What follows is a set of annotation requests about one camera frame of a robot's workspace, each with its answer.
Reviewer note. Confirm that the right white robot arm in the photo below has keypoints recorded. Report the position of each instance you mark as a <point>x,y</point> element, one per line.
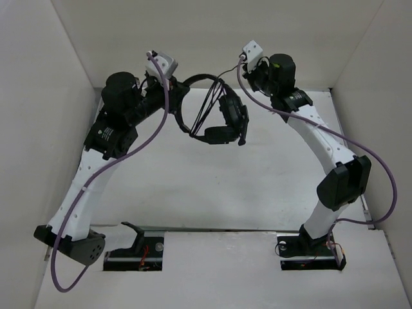
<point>345,173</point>

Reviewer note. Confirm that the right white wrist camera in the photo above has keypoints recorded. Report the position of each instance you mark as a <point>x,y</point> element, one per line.
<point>252,53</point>

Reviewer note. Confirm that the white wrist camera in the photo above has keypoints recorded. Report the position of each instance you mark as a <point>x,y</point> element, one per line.
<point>166,63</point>
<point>252,53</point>

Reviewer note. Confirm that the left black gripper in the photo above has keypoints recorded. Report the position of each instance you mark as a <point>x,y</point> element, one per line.
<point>177,91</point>

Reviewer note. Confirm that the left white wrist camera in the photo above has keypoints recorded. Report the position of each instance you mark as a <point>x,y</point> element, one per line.
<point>166,63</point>

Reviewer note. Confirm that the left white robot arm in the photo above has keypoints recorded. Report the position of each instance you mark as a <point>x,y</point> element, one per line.
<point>125,104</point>

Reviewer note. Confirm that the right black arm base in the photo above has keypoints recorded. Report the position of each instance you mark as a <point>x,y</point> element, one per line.
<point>294,256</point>

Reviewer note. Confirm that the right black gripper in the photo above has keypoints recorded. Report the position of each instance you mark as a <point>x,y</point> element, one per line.
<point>261,64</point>

